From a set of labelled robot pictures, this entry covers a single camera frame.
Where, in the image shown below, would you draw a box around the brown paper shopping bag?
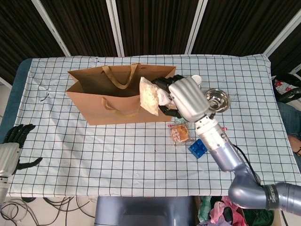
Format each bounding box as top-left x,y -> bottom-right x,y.
65,63 -> 180,126

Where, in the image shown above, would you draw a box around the white black-checked tablecloth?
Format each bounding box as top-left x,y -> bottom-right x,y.
0,54 -> 299,197

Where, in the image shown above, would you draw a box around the packaged pastry snack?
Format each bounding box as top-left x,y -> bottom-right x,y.
167,121 -> 195,147

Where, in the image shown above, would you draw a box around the black bag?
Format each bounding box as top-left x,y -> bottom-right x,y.
271,73 -> 301,104

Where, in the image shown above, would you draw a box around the black floor cables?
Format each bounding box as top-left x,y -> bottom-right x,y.
0,196 -> 97,226

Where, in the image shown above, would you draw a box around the grey-blue robot torso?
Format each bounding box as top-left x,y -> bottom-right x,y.
94,195 -> 196,226

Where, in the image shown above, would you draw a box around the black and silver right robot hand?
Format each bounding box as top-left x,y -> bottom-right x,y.
151,74 -> 214,123

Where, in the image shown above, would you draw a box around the person's leg in jeans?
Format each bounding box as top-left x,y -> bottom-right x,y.
277,102 -> 301,156

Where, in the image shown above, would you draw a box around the white paper cup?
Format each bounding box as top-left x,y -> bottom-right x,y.
191,74 -> 203,87

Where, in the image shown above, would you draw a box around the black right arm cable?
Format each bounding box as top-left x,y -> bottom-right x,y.
235,145 -> 261,186

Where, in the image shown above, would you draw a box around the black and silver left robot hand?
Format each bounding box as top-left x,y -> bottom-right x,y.
0,124 -> 43,177

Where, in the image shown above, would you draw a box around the pile of colourful clothes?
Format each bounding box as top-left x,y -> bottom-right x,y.
197,194 -> 275,226

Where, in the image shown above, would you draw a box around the dark partition screen white frames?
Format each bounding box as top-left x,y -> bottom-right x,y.
0,0 -> 301,83

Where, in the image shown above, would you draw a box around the stainless steel bowl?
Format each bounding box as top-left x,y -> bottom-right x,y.
204,89 -> 231,114

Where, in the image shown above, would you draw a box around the red and white package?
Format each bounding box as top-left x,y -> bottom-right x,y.
274,79 -> 294,94

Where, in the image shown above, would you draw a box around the blue table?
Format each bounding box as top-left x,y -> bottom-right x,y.
0,58 -> 32,132

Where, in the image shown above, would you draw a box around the blue toy building block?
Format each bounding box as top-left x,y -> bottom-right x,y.
189,138 -> 209,160

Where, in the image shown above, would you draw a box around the beige snack packet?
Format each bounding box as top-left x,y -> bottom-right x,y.
138,76 -> 174,116

